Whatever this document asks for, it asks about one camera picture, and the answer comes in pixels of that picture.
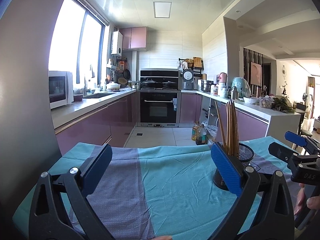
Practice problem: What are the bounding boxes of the white kitchen counter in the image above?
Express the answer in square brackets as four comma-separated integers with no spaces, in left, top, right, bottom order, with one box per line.
[51,89,300,142]

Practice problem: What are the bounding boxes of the person's right hand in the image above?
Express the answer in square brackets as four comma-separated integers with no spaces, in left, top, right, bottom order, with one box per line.
[294,184,320,216]

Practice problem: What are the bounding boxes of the black mesh utensil holder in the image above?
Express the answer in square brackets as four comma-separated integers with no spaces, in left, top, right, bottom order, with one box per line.
[211,142,254,196]

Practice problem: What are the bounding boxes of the teal and purple tablecloth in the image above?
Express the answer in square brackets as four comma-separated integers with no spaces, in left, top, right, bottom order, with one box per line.
[12,135,301,240]

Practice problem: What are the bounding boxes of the cooking oil bottle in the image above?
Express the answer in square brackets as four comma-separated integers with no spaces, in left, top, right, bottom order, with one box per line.
[191,121,207,145]

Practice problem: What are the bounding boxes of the steel pot on counter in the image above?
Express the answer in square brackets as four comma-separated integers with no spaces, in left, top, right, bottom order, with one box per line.
[201,80,213,92]

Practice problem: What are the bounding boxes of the white rice cooker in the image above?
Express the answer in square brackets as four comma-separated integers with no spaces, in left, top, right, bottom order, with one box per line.
[182,69,194,90]

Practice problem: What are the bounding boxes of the white microwave oven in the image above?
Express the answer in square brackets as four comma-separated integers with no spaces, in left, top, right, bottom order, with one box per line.
[48,70,73,109]

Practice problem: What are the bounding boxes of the built-in black oven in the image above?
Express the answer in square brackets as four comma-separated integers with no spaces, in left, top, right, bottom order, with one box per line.
[138,68,181,127]

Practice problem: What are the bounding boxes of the white water heater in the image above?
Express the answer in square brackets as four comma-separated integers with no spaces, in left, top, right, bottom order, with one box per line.
[111,31,123,57]

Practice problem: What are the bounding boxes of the pink upper cabinet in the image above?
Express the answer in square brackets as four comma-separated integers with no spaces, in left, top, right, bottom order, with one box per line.
[119,27,148,50]

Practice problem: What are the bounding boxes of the ceiling light panel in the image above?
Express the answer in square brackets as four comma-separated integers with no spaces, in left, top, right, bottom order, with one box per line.
[153,2,172,18]

